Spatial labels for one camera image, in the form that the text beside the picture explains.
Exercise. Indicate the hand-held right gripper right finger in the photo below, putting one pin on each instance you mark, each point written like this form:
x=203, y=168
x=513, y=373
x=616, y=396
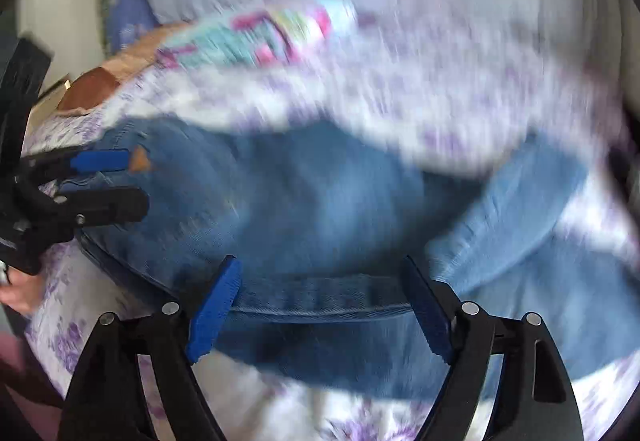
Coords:
x=427, y=313

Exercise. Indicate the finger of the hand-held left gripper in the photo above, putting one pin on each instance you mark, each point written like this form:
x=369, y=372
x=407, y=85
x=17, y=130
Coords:
x=112, y=207
x=100, y=161

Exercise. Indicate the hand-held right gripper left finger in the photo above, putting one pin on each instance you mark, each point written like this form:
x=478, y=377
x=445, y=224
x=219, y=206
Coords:
x=215, y=308

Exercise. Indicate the blue denim pants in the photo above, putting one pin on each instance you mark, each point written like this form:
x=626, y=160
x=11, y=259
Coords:
x=300, y=201

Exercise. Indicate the person's left hand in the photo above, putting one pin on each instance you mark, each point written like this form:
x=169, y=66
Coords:
x=21, y=293

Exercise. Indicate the brown cloth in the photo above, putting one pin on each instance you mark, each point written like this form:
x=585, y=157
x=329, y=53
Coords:
x=92, y=88

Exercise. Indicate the turquoise pink printed cloth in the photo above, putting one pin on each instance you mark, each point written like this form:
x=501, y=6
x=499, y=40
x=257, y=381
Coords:
x=240, y=41

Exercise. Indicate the purple floral bedsheet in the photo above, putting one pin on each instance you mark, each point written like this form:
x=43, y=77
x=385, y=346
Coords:
x=450, y=86

